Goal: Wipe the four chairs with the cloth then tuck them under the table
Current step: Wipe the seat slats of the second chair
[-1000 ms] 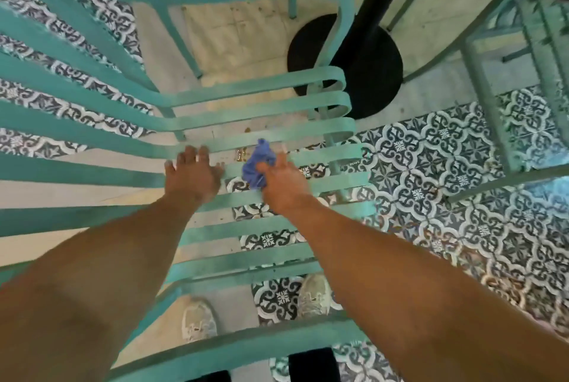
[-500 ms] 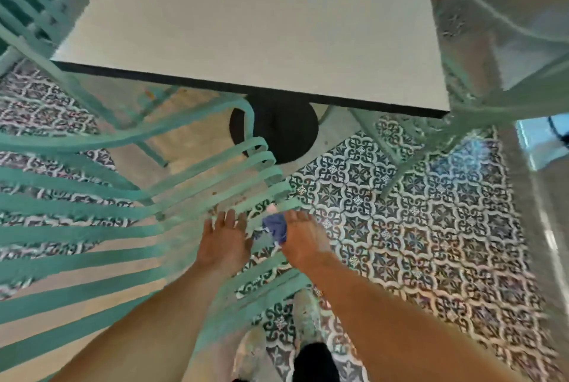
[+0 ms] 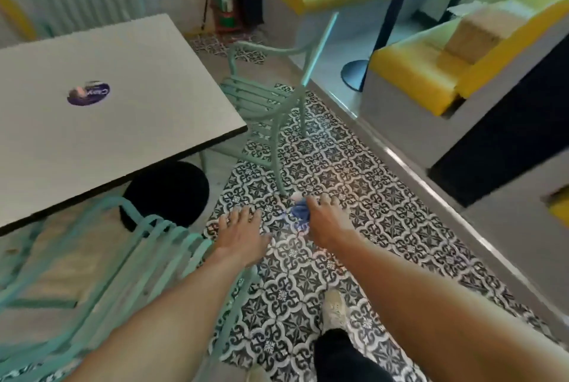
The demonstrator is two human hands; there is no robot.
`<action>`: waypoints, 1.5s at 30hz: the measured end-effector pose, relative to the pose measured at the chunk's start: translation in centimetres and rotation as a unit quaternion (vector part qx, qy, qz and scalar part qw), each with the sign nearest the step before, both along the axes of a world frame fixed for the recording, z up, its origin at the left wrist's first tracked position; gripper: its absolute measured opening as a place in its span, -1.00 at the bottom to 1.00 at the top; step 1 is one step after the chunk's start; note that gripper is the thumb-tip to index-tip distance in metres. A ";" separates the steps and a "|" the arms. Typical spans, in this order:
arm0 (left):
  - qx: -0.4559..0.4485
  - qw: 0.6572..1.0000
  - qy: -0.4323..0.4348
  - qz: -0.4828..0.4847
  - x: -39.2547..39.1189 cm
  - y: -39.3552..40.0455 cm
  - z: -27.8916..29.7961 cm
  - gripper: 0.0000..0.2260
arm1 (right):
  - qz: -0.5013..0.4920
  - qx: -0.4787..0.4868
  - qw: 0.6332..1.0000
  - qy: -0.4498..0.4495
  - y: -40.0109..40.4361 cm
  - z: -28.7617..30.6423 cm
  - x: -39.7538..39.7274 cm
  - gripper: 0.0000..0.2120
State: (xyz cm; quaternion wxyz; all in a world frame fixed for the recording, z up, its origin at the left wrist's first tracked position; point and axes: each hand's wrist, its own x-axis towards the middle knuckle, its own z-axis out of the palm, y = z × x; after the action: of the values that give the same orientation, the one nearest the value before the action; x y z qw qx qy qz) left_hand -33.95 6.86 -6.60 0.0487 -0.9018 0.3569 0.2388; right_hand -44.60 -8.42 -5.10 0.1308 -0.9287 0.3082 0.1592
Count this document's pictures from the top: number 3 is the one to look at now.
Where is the person's right hand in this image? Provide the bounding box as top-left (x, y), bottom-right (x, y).
top-left (304, 193), bottom-right (357, 254)

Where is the person's left hand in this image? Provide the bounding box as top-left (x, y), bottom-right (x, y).
top-left (216, 206), bottom-right (273, 264)

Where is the blue and white cloth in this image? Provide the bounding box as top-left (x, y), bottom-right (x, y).
top-left (284, 193), bottom-right (314, 234)

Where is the person's left forearm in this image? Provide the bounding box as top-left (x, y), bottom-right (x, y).
top-left (63, 248), bottom-right (264, 382)

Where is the person's right forearm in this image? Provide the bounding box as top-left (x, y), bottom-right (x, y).
top-left (317, 233), bottom-right (569, 382)

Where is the beige shoe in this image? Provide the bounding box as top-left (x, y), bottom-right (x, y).
top-left (320, 289), bottom-right (350, 334)

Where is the white table with black base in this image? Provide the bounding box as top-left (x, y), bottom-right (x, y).
top-left (0, 13), bottom-right (249, 237)

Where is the black trouser leg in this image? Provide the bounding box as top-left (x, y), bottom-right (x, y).
top-left (313, 328), bottom-right (397, 382)

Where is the purple round sticker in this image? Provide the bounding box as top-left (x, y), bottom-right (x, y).
top-left (67, 81), bottom-right (111, 107)

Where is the black partition panel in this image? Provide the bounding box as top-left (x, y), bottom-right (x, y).
top-left (428, 45), bottom-right (569, 209)

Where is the brown cardboard box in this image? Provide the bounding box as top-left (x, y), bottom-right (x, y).
top-left (444, 0), bottom-right (541, 70)

